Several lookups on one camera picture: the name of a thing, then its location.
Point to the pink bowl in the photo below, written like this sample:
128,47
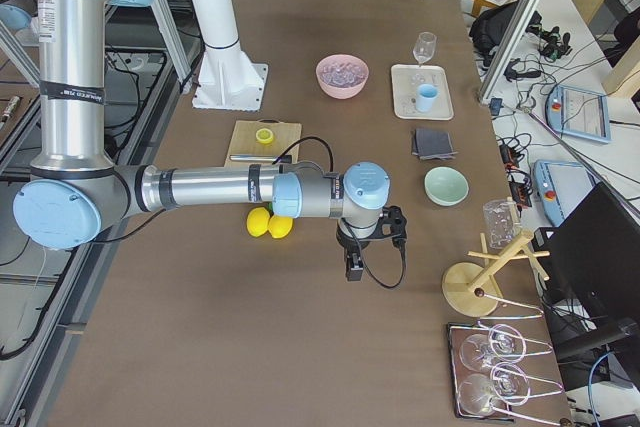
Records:
336,92

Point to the black monitor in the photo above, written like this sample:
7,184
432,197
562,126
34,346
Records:
594,259

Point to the upturned wine glass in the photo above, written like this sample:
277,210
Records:
498,393
489,346

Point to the hanging glass mug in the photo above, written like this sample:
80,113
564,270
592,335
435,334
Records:
501,222

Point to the steel muddler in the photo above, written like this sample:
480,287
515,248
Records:
284,158

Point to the blue teach pendant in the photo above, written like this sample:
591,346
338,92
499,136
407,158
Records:
579,113

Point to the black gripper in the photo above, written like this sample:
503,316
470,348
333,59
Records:
349,240

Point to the black backpack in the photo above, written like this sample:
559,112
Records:
488,30

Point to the grey folded cloth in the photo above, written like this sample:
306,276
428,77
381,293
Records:
430,144

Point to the half lemon slice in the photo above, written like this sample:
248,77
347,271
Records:
264,136

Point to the wooden cup tree stand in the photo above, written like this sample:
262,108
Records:
472,290

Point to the yellow lemon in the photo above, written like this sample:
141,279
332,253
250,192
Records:
257,221
279,226

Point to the aluminium frame post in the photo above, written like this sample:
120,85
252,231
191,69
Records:
514,31

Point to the clear wine glass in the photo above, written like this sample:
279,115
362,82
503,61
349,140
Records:
424,47

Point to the light blue cup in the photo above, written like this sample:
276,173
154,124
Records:
426,95

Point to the clear ice cubes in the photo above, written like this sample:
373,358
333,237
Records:
343,74

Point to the green bowl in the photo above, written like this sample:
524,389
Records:
445,186

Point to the black glass rack tray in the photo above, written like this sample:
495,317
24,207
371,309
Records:
456,334

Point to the cream serving tray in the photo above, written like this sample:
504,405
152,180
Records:
406,79

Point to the wooden cutting board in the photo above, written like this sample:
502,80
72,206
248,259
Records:
243,139

